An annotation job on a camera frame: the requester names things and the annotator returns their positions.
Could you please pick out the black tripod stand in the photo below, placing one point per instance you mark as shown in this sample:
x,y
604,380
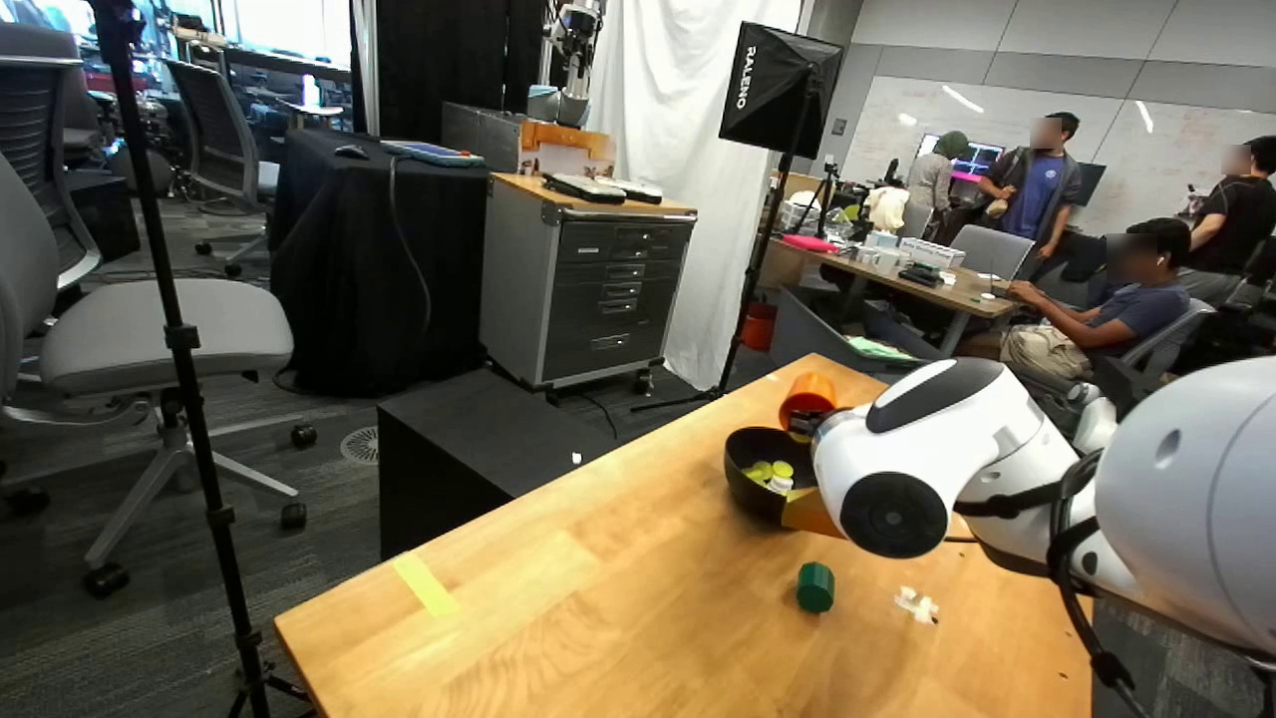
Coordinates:
x,y
117,38

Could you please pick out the white office chair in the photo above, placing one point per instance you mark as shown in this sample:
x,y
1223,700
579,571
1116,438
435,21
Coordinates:
x,y
104,358

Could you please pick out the black softbox light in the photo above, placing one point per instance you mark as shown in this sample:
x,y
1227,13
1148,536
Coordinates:
x,y
779,88

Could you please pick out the white tape patch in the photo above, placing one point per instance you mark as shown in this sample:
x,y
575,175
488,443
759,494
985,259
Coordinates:
x,y
919,606

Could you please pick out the small green block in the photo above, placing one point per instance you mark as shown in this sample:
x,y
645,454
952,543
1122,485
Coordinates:
x,y
815,587

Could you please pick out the yellow slices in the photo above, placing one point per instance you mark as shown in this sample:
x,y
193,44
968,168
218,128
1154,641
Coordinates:
x,y
774,478

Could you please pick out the seated person at desk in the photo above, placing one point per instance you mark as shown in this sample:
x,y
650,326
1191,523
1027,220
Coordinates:
x,y
1065,341

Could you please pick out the black draped table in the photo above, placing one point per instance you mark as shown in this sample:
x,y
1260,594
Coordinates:
x,y
378,261

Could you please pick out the standing person dark shirt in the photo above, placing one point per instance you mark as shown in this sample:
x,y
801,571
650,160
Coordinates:
x,y
1037,189

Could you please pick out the orange plastic cup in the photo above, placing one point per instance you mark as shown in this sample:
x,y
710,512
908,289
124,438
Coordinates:
x,y
809,406

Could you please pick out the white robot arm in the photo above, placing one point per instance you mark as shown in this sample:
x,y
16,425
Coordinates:
x,y
1167,510

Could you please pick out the black bowl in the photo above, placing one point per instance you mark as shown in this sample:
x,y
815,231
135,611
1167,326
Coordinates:
x,y
801,510

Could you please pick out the grey drawer cabinet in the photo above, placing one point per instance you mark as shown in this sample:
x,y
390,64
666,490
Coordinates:
x,y
572,289

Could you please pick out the black low side table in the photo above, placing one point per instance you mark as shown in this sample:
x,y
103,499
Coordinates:
x,y
467,443

